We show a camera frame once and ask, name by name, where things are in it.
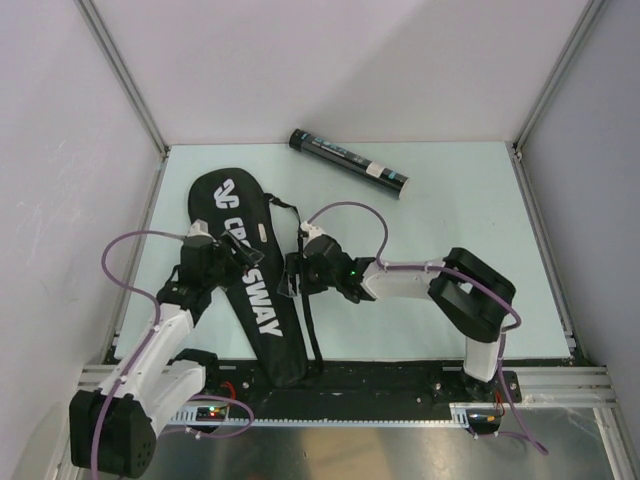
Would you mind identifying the black racket bag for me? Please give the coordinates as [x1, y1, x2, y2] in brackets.
[187, 168, 323, 387]

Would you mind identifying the black shuttlecock tube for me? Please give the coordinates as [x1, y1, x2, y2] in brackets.
[288, 129, 409, 199]

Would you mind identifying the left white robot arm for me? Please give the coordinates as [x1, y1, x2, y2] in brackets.
[69, 223, 264, 479]

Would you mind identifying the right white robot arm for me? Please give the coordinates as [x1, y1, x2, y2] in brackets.
[278, 235, 516, 401]

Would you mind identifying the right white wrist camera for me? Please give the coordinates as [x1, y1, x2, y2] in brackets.
[299, 222, 326, 241]

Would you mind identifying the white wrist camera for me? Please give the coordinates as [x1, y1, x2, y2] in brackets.
[187, 219, 210, 237]
[299, 222, 326, 241]

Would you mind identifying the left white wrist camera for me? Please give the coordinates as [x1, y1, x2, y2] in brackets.
[187, 219, 210, 237]

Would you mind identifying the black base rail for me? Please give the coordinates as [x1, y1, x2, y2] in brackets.
[204, 360, 522, 422]

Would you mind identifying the white slotted cable duct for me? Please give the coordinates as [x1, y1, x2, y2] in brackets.
[169, 403, 474, 427]

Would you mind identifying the left aluminium corner post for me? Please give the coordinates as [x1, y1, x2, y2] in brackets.
[74, 0, 169, 156]

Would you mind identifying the aluminium corner post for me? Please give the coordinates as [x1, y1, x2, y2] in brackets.
[74, 0, 169, 156]
[512, 0, 614, 151]

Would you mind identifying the right aluminium corner post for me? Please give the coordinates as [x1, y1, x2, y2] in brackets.
[512, 0, 614, 151]

